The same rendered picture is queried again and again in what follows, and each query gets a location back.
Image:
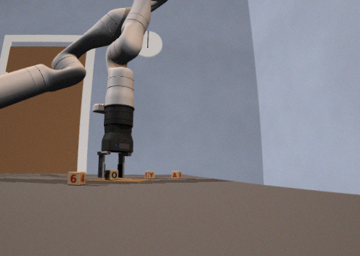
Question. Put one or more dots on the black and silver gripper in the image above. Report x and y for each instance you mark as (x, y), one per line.
(118, 123)

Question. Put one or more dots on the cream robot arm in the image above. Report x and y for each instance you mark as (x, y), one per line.
(123, 46)

